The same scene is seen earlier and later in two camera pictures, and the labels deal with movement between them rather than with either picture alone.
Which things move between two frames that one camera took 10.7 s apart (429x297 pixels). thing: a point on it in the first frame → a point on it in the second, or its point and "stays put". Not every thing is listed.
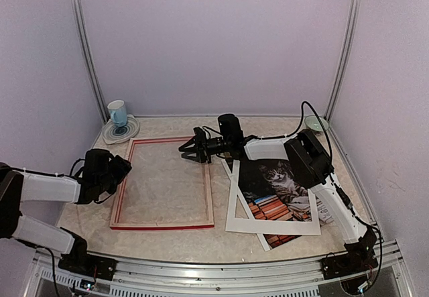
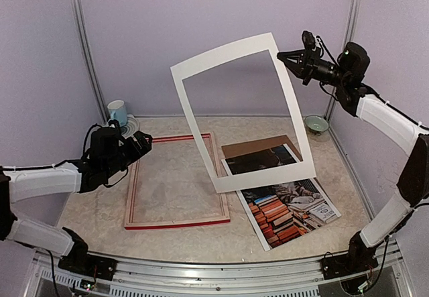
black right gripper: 199,147 → 308,65
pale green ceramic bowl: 313,122 stays put
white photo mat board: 230,173 → 282,173
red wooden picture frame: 210,224 → 130,225
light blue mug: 118,113 stays put
